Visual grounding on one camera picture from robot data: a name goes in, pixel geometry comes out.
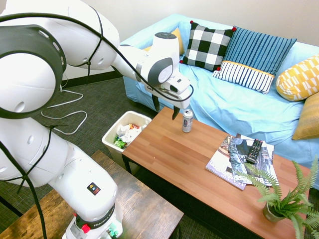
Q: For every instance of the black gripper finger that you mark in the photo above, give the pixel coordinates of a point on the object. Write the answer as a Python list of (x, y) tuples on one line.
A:
[(175, 113), (156, 102)]

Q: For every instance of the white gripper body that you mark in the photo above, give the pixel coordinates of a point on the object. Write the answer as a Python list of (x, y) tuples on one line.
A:
[(174, 95)]

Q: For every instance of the silver drink can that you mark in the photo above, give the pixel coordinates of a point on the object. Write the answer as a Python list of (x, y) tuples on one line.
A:
[(187, 123)]

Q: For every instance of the crumpled white paper trash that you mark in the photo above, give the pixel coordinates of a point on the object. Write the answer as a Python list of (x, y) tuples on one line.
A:
[(129, 134)]

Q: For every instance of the white plastic trash bin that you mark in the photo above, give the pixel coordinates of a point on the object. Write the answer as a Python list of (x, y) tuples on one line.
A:
[(113, 152)]

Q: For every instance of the orange red snack wrapper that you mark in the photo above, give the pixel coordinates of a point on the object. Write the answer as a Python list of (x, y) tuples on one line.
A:
[(134, 126)]

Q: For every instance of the reddish wooden coffee table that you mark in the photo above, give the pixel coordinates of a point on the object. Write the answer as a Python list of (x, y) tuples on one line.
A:
[(174, 154)]

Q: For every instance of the light blue covered sofa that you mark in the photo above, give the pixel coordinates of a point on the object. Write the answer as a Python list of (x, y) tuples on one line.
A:
[(224, 99)]

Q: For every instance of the plain mustard yellow pillow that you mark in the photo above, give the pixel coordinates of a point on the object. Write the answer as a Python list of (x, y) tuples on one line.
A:
[(181, 42)]

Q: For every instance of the green snack wrapper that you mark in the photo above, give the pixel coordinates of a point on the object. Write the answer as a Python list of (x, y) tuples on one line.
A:
[(119, 143)]

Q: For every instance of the black white checked pillow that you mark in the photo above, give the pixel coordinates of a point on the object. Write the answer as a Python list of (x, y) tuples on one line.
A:
[(207, 47)]

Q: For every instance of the stack of magazines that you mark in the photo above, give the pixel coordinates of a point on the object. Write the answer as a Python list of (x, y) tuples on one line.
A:
[(219, 161)]

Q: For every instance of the magazine with dark cover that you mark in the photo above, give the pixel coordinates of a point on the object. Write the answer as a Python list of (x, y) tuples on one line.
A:
[(241, 159)]

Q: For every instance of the black remote control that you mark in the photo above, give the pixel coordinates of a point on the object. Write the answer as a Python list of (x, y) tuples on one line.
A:
[(254, 151)]

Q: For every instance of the blue striped pillow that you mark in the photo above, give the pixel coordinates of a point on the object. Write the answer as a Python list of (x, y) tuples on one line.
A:
[(254, 54)]

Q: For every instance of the rustic dark wood table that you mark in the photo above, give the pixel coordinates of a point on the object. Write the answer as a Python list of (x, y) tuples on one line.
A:
[(149, 206)]

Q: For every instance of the yellow white patterned pillow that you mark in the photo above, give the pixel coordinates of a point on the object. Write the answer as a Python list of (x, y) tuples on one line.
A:
[(299, 79)]

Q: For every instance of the mustard textured pillow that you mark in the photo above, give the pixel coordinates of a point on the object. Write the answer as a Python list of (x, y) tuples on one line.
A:
[(307, 119)]

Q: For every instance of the grey plant pot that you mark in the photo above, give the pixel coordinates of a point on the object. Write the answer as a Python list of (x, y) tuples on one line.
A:
[(270, 214)]

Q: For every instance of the green fern plant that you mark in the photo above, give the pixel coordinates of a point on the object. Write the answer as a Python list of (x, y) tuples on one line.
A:
[(296, 199)]

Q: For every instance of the black stand leg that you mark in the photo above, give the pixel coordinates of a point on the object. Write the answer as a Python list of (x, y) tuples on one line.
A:
[(11, 206)]

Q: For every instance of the black wall baseboard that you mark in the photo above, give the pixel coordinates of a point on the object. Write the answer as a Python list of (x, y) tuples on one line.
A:
[(99, 77)]

